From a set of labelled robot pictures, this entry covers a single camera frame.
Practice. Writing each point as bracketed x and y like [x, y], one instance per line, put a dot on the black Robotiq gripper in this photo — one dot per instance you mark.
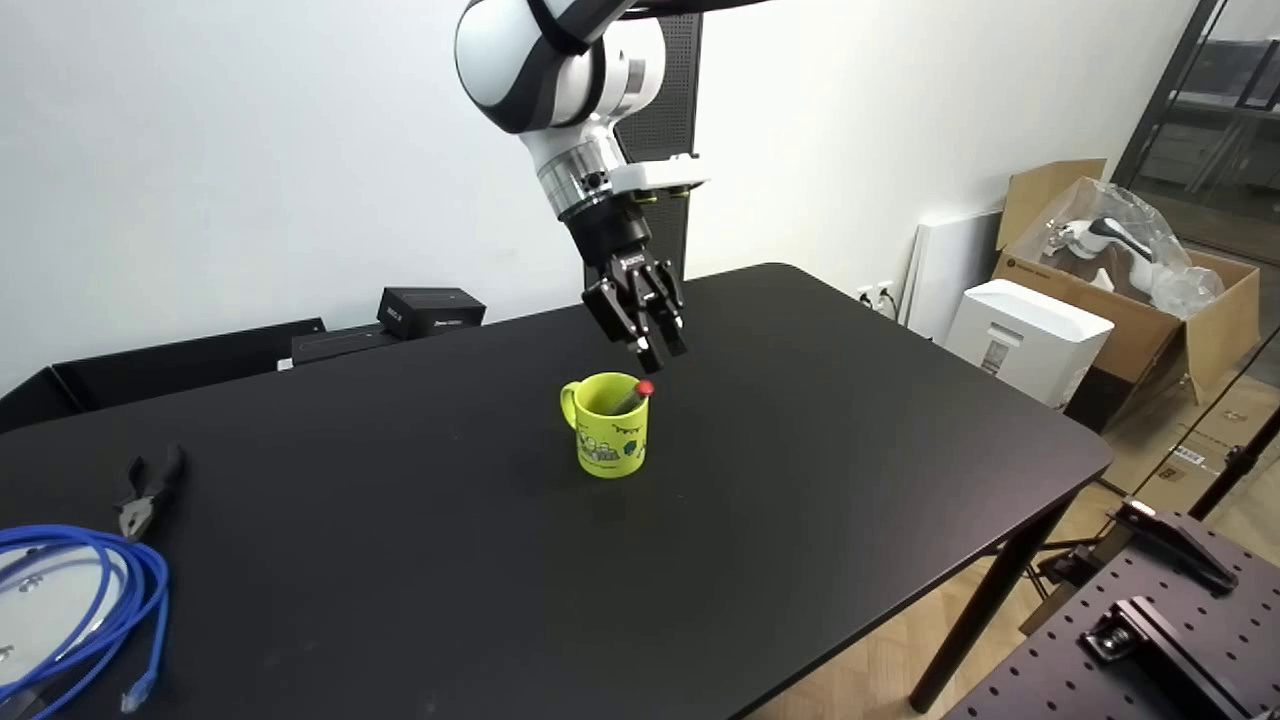
[612, 247]

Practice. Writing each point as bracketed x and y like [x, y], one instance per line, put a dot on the orange marker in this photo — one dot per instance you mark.
[641, 390]

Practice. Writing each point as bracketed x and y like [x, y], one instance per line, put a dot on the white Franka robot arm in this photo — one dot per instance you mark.
[532, 63]

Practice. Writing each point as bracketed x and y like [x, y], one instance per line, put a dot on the yellow mug with face print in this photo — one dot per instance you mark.
[612, 433]

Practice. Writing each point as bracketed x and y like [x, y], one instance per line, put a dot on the small black box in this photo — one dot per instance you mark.
[430, 309]

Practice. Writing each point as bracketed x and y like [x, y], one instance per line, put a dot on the grey perforated column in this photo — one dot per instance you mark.
[672, 95]

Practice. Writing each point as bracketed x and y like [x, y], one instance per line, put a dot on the white box appliance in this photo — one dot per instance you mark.
[1024, 340]

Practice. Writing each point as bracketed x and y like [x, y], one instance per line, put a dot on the black table leg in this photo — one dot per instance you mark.
[985, 605]

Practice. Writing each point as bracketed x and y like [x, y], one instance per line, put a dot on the large open cardboard box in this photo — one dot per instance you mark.
[1135, 325]

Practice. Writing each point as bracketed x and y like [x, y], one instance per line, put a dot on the clear plastic wrap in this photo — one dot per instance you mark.
[1135, 247]

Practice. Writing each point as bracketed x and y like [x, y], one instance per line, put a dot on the long black panel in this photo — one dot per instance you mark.
[146, 364]

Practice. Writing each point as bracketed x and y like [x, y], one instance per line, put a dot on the black perforated breadboard table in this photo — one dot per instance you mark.
[1055, 672]

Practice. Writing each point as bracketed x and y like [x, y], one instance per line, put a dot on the small cardboard box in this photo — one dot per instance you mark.
[1202, 446]

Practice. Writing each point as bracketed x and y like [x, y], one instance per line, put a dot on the black-framed glass door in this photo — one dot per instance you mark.
[1202, 105]

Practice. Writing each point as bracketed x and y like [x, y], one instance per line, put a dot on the black diagonal pole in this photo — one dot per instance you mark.
[1234, 465]

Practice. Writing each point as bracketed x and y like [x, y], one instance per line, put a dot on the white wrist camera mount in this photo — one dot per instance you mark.
[660, 176]

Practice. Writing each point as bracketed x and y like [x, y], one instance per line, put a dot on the white wall outlet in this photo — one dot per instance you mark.
[878, 297]

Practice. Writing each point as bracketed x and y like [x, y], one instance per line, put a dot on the black metal bracket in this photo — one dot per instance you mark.
[1183, 543]

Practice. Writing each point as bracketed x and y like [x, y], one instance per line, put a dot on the black rail clamp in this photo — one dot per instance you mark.
[1155, 645]

